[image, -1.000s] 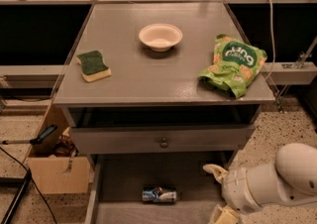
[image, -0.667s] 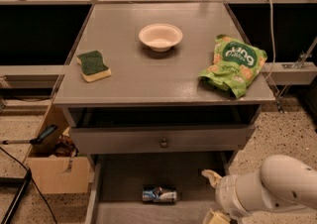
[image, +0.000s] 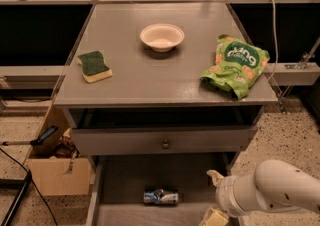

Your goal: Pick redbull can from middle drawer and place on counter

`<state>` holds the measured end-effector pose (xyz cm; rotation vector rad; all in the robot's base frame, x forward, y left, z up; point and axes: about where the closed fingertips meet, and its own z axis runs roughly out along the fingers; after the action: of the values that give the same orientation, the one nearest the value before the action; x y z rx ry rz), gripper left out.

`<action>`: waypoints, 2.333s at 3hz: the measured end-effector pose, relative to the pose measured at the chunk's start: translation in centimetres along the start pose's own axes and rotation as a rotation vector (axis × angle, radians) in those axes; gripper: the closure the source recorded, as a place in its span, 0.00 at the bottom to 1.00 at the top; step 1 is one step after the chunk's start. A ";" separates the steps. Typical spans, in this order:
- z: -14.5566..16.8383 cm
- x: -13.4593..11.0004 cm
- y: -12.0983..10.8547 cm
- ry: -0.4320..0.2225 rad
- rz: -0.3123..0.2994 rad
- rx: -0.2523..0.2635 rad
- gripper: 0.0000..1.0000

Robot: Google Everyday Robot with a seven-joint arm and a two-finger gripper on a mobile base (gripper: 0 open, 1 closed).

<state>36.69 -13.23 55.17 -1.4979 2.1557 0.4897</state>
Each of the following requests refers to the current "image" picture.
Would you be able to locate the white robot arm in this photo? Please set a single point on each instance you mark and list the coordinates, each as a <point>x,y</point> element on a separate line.
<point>274,187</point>

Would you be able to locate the snack packets in box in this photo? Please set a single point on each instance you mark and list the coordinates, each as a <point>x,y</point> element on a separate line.
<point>65,147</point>

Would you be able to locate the blue silver redbull can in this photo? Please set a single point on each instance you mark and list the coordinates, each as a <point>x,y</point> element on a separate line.
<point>160,196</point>

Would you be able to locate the cardboard box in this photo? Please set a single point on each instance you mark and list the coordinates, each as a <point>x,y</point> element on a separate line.
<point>57,176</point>

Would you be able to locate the black handled tool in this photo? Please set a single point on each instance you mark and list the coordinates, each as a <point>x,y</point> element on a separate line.
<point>35,142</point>

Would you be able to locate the grey drawer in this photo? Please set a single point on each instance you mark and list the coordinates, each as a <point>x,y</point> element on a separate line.
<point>148,140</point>
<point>117,194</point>

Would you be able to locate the green yellow sponge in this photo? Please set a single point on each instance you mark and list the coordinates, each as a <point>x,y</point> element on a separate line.
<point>93,66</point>

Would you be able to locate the round metal drawer knob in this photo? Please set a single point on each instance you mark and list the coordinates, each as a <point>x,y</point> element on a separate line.
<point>165,144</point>

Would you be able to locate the grey top drawer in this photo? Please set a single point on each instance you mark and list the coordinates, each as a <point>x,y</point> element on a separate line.
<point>148,140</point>

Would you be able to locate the grey drawer cabinet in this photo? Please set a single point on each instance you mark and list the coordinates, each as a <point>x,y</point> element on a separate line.
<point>150,89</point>

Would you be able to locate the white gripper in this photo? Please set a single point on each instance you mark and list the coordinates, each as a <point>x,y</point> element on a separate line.
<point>225,190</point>

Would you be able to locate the white paper bowl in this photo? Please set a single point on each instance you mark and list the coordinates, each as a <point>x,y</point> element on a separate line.
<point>162,37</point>

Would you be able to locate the green chip bag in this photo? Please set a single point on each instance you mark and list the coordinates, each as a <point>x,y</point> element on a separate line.
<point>237,66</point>

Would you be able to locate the grey middle drawer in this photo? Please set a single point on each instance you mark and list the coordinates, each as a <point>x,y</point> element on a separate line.
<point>117,194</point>

